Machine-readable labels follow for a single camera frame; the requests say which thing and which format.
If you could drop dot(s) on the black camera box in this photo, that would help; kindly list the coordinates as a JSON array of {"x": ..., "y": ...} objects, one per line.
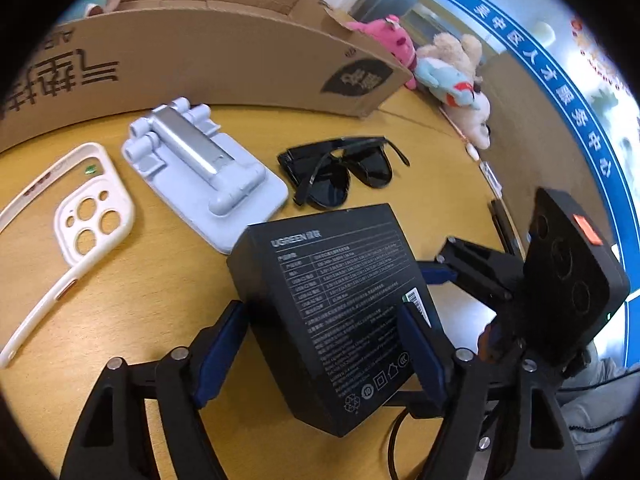
[{"x": 573, "y": 283}]

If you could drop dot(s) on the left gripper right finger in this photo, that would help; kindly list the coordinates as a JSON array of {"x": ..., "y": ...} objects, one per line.
[{"x": 531, "y": 439}]

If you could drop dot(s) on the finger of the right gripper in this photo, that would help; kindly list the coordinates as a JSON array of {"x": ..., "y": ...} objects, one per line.
[{"x": 436, "y": 273}]

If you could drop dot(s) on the light blue phone stand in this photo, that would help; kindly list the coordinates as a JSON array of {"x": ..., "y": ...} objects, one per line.
[{"x": 205, "y": 177}]

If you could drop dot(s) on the black sunglasses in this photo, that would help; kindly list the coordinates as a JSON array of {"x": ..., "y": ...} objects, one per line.
[{"x": 320, "y": 172}]

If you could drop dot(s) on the light blue plush toy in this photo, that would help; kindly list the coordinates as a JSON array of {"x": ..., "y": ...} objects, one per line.
[{"x": 450, "y": 86}]

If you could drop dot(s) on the large cardboard box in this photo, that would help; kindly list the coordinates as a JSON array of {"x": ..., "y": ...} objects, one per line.
[{"x": 282, "y": 53}]

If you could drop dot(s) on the cream phone case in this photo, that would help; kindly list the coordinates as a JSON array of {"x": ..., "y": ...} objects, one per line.
[{"x": 88, "y": 224}]

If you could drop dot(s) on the black UGREEN product box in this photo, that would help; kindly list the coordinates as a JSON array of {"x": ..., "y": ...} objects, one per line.
[{"x": 322, "y": 292}]

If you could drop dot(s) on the beige plush dog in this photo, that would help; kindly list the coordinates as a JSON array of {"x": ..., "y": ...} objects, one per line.
[{"x": 464, "y": 54}]

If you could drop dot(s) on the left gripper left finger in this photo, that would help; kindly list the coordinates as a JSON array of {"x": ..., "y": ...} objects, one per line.
[{"x": 112, "y": 439}]

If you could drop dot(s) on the pink plush toy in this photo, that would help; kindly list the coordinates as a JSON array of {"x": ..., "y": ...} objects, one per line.
[{"x": 390, "y": 40}]

